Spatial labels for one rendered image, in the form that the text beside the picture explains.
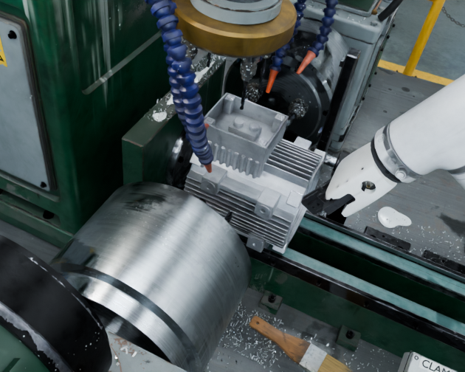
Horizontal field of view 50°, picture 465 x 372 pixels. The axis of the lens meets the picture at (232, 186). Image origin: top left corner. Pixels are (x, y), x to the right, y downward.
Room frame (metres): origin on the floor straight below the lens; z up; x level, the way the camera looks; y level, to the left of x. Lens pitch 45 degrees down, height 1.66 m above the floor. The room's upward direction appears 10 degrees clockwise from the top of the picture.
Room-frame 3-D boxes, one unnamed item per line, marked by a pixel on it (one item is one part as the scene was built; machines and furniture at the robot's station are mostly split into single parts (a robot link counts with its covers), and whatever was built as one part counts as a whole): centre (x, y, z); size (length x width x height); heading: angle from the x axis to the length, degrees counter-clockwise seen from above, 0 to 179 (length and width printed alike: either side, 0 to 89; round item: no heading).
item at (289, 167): (0.66, -0.04, 1.01); 0.20 x 0.19 x 0.19; 71
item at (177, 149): (0.70, 0.09, 1.01); 0.15 x 0.02 x 0.15; 162
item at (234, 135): (0.67, 0.00, 1.11); 0.12 x 0.11 x 0.07; 71
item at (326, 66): (0.99, -0.10, 1.04); 0.41 x 0.25 x 0.25; 162
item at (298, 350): (0.46, -0.17, 0.80); 0.21 x 0.05 x 0.01; 64
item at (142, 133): (0.72, 0.15, 0.97); 0.30 x 0.11 x 0.34; 162
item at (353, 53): (0.76, -0.16, 1.12); 0.04 x 0.03 x 0.26; 72
